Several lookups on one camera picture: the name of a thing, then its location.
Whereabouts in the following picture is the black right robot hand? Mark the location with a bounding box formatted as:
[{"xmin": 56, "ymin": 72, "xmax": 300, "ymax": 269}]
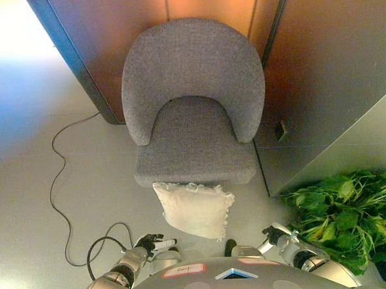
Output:
[{"xmin": 262, "ymin": 224, "xmax": 285, "ymax": 245}]

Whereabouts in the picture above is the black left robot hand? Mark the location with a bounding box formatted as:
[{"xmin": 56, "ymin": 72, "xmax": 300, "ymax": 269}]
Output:
[{"xmin": 132, "ymin": 232, "xmax": 179, "ymax": 258}]

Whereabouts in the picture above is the white fringed pillow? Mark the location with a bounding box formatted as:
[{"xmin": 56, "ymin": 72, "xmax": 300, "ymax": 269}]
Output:
[{"xmin": 151, "ymin": 179, "xmax": 238, "ymax": 245}]

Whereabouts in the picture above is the grey fabric armchair sofa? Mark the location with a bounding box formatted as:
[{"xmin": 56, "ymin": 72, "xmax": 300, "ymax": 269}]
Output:
[{"xmin": 119, "ymin": 15, "xmax": 270, "ymax": 189}]

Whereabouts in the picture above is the silver right robot leg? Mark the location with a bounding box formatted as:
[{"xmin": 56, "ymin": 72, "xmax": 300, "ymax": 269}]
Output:
[{"xmin": 230, "ymin": 244, "xmax": 265, "ymax": 261}]

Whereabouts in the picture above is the black right robot foot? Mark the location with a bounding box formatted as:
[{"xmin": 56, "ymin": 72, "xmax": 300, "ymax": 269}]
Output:
[{"xmin": 224, "ymin": 238, "xmax": 238, "ymax": 257}]

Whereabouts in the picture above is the grey robot torso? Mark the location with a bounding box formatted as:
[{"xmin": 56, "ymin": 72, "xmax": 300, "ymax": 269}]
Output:
[{"xmin": 117, "ymin": 253, "xmax": 316, "ymax": 289}]

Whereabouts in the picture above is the green leafy plant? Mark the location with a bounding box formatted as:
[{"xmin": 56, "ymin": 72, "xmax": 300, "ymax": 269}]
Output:
[{"xmin": 278, "ymin": 169, "xmax": 386, "ymax": 279}]

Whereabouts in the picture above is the small dark floor block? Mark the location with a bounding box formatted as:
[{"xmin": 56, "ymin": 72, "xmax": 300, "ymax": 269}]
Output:
[{"xmin": 274, "ymin": 121, "xmax": 289, "ymax": 140}]

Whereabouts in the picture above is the grey slanted panel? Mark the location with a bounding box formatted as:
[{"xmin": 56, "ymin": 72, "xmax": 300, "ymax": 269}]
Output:
[{"xmin": 266, "ymin": 87, "xmax": 386, "ymax": 199}]

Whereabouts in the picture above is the dark blue-edged partition panel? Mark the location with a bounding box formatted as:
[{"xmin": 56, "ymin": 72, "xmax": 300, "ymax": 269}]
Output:
[{"xmin": 25, "ymin": 0, "xmax": 127, "ymax": 129}]

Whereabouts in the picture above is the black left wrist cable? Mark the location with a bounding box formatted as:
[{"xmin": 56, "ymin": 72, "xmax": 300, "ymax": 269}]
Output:
[{"xmin": 85, "ymin": 221, "xmax": 136, "ymax": 281}]

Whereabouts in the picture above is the thin black floor cable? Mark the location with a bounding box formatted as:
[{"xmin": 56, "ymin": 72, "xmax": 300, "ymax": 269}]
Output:
[{"xmin": 47, "ymin": 112, "xmax": 106, "ymax": 269}]

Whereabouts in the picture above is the dark vertical frame strip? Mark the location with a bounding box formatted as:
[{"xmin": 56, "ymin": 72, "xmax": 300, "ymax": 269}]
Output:
[{"xmin": 259, "ymin": 0, "xmax": 294, "ymax": 68}]

